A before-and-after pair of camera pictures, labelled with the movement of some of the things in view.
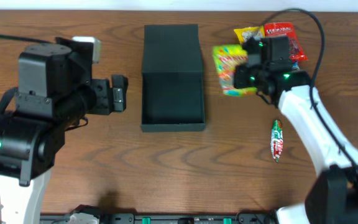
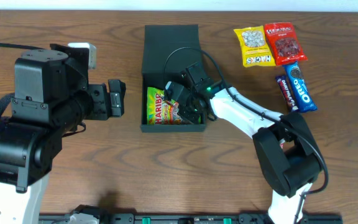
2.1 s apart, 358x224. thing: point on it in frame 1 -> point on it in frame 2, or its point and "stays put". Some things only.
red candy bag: (286, 29) stays put
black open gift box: (172, 78) stays put
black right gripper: (242, 76) -> (183, 97)
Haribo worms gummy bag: (226, 57) -> (161, 111)
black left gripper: (103, 97) stays put
